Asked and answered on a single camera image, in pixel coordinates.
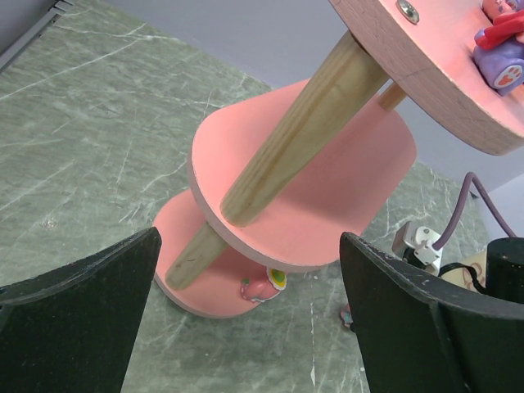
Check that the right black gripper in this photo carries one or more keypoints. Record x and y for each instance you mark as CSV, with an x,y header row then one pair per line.
x,y
504,270

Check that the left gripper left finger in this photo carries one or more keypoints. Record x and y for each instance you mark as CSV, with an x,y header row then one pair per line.
x,y
73,329

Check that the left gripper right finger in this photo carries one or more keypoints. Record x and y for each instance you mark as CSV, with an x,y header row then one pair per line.
x,y
419,333

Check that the pink blue patterned egg toy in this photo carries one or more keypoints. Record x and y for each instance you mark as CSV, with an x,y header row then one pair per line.
x,y
346,318

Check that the pink toy with yellow top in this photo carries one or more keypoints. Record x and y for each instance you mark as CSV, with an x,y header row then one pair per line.
x,y
264,287

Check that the small purple bunny toy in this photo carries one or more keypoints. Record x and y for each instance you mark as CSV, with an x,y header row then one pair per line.
x,y
498,53

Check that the pink three-tier shelf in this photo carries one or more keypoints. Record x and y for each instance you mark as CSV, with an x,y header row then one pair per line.
x,y
276,179

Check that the cream pump lotion bottle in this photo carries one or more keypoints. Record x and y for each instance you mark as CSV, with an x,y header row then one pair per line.
x,y
462,278

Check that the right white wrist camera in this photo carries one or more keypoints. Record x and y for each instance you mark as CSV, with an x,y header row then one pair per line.
x,y
413,243

